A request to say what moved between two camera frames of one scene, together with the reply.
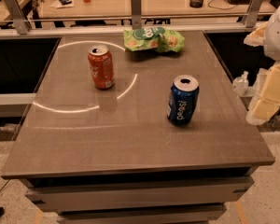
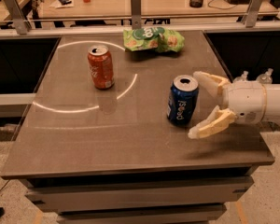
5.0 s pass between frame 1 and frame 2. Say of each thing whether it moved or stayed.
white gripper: moved
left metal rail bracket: stayed
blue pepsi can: stayed
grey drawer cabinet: stayed
